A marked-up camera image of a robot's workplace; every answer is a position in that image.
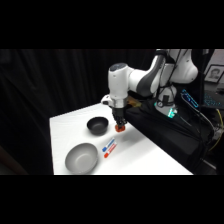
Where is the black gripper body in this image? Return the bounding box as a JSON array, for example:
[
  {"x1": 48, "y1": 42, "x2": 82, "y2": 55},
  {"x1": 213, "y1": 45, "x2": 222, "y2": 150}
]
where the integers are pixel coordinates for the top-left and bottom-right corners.
[{"x1": 111, "y1": 105, "x2": 128, "y2": 124}]

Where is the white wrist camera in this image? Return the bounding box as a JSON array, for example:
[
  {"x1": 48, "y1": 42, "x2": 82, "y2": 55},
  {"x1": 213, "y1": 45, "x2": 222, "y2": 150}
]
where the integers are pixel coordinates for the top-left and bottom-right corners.
[{"x1": 100, "y1": 94, "x2": 113, "y2": 107}]

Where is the black cloth-covered stand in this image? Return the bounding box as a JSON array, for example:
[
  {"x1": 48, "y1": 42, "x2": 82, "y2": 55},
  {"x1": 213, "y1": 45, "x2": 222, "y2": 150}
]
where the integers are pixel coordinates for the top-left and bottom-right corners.
[{"x1": 124, "y1": 99, "x2": 216, "y2": 176}]

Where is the black upright pole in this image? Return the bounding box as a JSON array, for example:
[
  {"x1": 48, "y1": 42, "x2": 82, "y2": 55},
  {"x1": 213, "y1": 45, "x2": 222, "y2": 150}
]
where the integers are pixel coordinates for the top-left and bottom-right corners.
[{"x1": 199, "y1": 49, "x2": 208, "y2": 113}]

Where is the red ball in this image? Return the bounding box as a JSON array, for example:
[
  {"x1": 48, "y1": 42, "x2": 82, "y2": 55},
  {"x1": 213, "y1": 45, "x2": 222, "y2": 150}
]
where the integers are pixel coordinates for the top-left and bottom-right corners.
[{"x1": 115, "y1": 124, "x2": 127, "y2": 133}]

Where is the small green light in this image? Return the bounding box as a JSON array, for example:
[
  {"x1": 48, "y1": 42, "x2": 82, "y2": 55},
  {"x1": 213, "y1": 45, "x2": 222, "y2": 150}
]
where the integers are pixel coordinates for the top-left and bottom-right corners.
[{"x1": 166, "y1": 107, "x2": 178, "y2": 120}]

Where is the black bowl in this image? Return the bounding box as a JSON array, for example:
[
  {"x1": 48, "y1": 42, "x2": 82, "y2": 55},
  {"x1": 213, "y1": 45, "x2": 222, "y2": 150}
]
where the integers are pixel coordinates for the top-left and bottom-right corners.
[{"x1": 86, "y1": 116, "x2": 110, "y2": 136}]

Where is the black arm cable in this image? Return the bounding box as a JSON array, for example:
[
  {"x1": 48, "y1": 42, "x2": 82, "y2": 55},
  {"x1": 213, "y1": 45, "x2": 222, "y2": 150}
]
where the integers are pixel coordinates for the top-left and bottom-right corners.
[{"x1": 126, "y1": 49, "x2": 183, "y2": 109}]

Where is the framed portrait picture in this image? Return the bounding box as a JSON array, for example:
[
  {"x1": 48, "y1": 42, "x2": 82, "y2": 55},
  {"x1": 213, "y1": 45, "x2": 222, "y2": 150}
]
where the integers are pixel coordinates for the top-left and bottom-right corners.
[{"x1": 203, "y1": 64, "x2": 224, "y2": 84}]

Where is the black curtain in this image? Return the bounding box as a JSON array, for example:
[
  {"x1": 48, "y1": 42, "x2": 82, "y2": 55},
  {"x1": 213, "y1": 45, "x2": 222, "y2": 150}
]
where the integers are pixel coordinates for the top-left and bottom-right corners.
[{"x1": 0, "y1": 49, "x2": 158, "y2": 176}]

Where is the red marker pen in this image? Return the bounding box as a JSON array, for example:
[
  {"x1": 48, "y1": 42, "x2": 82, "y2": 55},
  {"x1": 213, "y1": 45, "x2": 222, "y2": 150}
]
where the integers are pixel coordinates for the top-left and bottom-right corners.
[{"x1": 103, "y1": 143, "x2": 118, "y2": 159}]

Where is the grey bowl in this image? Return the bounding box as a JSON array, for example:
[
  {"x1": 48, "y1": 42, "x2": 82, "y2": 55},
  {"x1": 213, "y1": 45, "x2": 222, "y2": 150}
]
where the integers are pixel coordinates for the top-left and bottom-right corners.
[{"x1": 64, "y1": 142, "x2": 100, "y2": 175}]

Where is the blue-lit device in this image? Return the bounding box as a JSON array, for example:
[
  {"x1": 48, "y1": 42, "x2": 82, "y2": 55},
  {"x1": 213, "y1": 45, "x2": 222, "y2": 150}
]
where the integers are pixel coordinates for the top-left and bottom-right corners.
[{"x1": 180, "y1": 88, "x2": 202, "y2": 110}]

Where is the yellow cable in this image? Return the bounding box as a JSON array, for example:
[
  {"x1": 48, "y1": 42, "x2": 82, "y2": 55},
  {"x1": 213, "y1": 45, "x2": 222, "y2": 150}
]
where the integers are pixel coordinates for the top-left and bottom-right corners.
[{"x1": 209, "y1": 107, "x2": 224, "y2": 153}]

